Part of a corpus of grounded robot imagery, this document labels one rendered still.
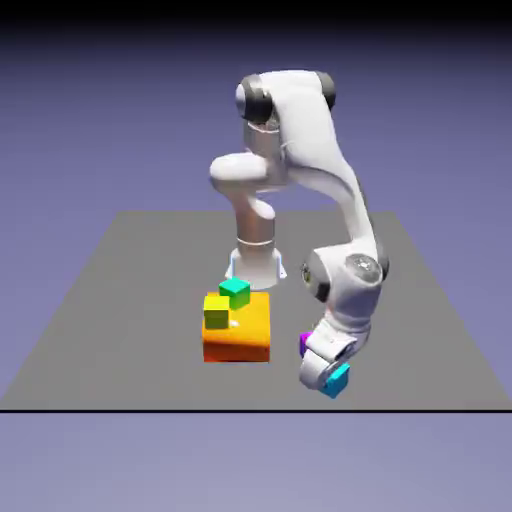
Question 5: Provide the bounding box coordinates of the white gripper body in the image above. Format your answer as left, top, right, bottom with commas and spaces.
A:
298, 350, 341, 391

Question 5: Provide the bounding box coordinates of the small cyan cube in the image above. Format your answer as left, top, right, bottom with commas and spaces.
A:
318, 362, 352, 400

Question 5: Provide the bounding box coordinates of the small green cube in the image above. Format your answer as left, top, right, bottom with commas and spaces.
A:
218, 277, 252, 311

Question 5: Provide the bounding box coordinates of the small yellow cube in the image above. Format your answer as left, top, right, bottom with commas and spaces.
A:
202, 294, 232, 331

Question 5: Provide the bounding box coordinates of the large orange box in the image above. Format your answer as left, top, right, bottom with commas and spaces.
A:
202, 290, 272, 364

